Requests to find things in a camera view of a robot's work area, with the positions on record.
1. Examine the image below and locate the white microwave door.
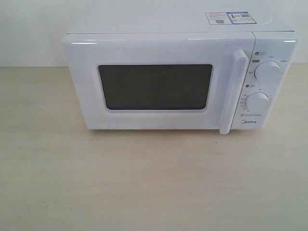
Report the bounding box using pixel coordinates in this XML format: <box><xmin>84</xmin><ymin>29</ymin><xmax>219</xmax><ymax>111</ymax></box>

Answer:
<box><xmin>63</xmin><ymin>32</ymin><xmax>256</xmax><ymax>134</ymax></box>

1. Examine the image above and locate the white microwave oven body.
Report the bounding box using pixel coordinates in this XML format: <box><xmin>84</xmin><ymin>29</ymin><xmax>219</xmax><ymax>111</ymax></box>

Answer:
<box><xmin>66</xmin><ymin>0</ymin><xmax>298</xmax><ymax>130</ymax></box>

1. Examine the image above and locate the white lower timer knob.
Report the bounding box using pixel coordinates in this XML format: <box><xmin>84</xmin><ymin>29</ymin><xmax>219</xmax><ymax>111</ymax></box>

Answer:
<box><xmin>245</xmin><ymin>92</ymin><xmax>270</xmax><ymax>112</ymax></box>

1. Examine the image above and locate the white upper power knob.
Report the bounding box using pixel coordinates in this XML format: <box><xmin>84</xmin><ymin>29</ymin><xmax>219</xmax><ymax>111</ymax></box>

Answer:
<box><xmin>254</xmin><ymin>61</ymin><xmax>282</xmax><ymax>83</ymax></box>

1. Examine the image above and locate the warning label sticker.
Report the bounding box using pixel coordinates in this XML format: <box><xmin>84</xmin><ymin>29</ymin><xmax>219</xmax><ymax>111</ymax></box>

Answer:
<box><xmin>205</xmin><ymin>12</ymin><xmax>256</xmax><ymax>25</ymax></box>

